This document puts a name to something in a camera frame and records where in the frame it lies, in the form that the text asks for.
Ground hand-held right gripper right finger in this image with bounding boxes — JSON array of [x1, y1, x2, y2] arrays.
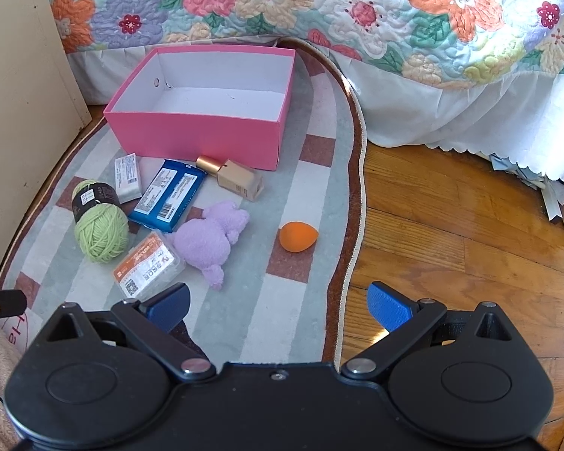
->
[[341, 281, 518, 382]]

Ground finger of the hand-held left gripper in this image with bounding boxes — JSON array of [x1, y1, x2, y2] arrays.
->
[[0, 290, 27, 341]]

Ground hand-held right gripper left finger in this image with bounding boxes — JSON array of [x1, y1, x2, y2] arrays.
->
[[44, 283, 215, 382]]

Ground orange label plastic box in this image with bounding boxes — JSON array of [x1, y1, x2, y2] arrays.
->
[[113, 229, 185, 299]]

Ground purple plush toy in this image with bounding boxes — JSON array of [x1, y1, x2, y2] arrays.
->
[[170, 200, 251, 291]]

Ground green yarn ball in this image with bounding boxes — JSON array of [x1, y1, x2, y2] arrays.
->
[[70, 179, 129, 264]]

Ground orange fruit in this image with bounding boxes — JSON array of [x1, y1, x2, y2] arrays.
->
[[279, 222, 319, 251]]

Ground pink cardboard box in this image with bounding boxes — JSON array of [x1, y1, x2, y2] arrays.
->
[[103, 47, 296, 171]]

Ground blue packet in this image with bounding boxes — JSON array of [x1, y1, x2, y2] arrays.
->
[[128, 160, 208, 233]]

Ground small white box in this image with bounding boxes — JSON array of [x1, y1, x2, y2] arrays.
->
[[114, 153, 143, 204]]

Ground beige foundation bottle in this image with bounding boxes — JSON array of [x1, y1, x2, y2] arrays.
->
[[196, 155, 265, 203]]

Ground beige wooden board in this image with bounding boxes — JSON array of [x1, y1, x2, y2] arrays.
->
[[0, 0, 92, 287]]

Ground papers under bed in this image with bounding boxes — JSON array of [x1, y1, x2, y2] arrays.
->
[[489, 150, 564, 232]]

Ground floral quilt bedspread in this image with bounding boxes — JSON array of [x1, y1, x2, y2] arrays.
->
[[66, 33, 564, 184]]

